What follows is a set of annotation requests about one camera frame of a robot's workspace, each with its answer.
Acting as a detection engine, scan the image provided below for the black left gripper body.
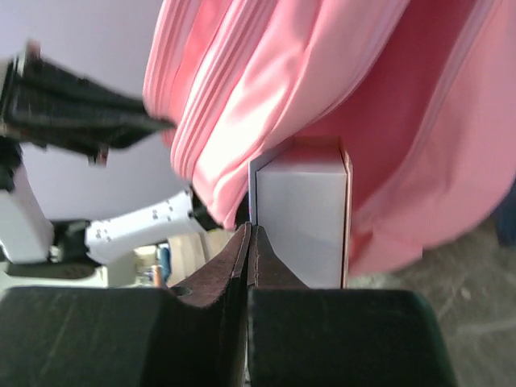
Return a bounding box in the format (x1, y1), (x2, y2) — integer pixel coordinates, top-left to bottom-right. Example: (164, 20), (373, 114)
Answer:
(1, 44), (176, 165)

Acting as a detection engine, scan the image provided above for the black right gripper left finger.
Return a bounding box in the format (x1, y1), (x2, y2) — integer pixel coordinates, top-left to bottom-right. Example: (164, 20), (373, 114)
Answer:
(1, 224), (252, 386)

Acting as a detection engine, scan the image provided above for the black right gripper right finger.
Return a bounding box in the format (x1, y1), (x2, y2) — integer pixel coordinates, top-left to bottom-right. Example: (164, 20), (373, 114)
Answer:
(248, 226), (456, 386)

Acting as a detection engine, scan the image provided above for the floral notebook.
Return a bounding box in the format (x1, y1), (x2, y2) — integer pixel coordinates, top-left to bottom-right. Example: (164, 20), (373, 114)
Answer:
(248, 137), (352, 289)

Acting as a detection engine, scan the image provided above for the pink student backpack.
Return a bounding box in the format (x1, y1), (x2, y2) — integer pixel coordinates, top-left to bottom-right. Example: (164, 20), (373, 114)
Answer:
(143, 1), (515, 275)

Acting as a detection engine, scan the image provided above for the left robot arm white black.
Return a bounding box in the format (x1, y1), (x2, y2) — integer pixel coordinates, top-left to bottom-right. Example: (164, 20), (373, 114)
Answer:
(1, 42), (203, 265)

